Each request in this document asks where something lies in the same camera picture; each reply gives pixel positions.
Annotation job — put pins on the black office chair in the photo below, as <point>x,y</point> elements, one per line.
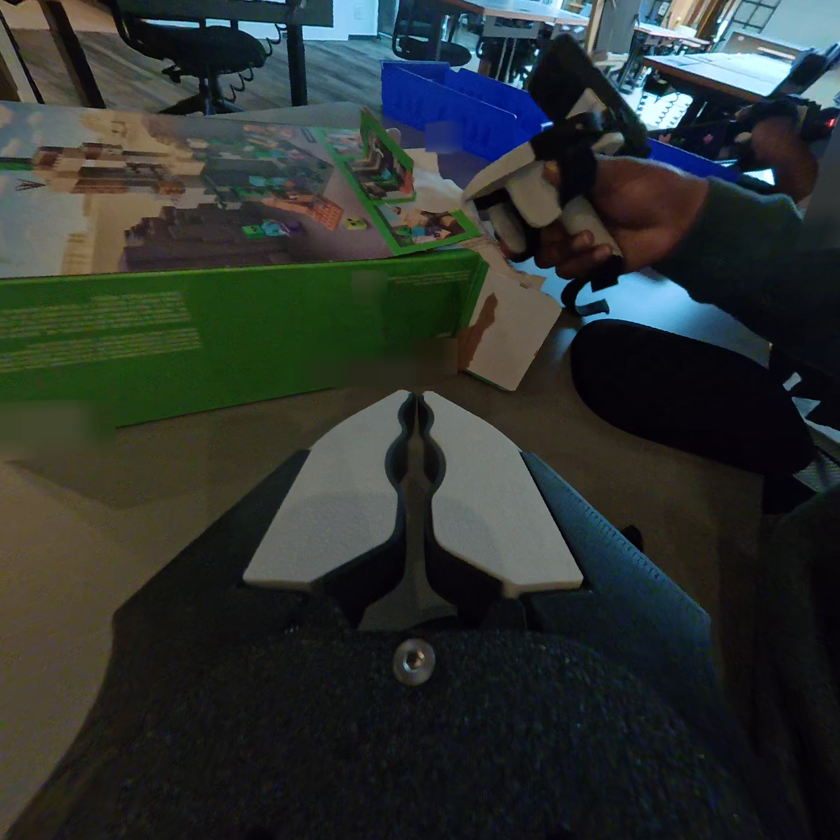
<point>426,33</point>
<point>197,46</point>

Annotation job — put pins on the person's green sweatshirt torso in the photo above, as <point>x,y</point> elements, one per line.
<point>807,656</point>

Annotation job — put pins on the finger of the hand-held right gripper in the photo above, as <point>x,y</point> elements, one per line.
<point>505,170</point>
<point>510,229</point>

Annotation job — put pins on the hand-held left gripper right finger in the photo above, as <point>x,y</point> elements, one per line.
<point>505,512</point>

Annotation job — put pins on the grey desk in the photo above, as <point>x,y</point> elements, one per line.
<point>623,505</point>

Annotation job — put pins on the green toy brick box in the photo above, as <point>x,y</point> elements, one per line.
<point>262,328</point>

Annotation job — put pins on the person's right hand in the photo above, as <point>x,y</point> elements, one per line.
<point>643,203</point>

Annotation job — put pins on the wooden office table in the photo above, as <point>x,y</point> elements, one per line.
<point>525,14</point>
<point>722,72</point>

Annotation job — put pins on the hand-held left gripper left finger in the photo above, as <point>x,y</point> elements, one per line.
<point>328,512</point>

